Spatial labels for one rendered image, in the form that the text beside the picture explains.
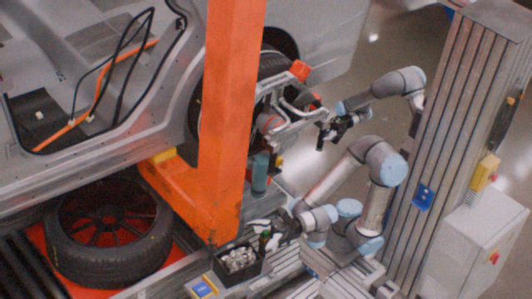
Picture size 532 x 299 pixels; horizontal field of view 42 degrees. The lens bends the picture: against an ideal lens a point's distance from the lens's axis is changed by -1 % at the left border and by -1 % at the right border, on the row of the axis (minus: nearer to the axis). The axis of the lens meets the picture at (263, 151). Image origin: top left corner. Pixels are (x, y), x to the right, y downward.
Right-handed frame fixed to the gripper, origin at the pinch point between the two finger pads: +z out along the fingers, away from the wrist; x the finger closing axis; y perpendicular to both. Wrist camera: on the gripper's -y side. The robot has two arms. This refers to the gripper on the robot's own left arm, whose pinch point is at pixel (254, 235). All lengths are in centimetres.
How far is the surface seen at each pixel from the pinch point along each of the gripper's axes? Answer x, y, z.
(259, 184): 87, 54, -53
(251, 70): 51, -38, -25
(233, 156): 56, 6, -21
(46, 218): 115, 58, 53
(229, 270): 47, 65, -15
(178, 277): 70, 82, 2
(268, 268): 47, 73, -36
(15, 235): 135, 79, 68
